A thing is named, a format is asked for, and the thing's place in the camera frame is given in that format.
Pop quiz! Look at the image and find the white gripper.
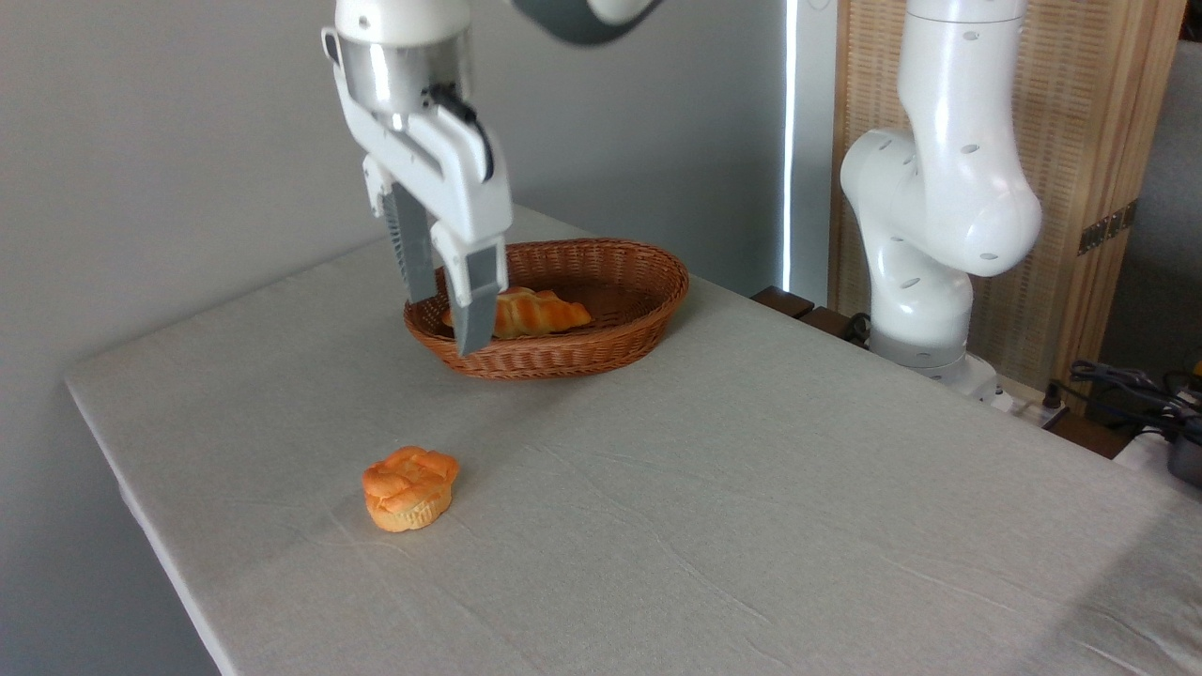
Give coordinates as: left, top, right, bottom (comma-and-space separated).
332, 58, 515, 359

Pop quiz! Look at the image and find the round orange bread bun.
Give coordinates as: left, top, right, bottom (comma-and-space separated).
362, 445, 462, 534

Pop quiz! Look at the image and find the golden croissant bread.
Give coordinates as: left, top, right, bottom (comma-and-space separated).
440, 285, 594, 341

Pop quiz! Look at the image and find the brown wicker oval basket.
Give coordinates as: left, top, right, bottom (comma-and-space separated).
403, 238, 691, 382

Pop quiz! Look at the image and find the light grey tablecloth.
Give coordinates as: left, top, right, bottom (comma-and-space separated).
63, 206, 1202, 676

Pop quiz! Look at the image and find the dark brown wooden block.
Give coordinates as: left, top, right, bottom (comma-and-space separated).
750, 285, 817, 321
798, 305, 871, 349

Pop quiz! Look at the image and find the white power strip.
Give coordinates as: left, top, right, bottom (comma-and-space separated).
984, 374, 1071, 425

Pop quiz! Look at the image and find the metal screen hinge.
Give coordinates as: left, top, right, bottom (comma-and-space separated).
1077, 198, 1140, 257

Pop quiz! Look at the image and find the wooden bamboo folding screen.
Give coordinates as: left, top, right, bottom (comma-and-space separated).
828, 0, 1190, 416

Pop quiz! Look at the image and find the dark grey device box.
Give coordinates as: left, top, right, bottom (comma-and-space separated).
1166, 417, 1202, 490

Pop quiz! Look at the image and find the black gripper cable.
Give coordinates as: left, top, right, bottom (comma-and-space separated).
422, 84, 496, 183

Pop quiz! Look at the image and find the black cable bundle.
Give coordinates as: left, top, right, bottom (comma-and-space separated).
1044, 360, 1202, 425

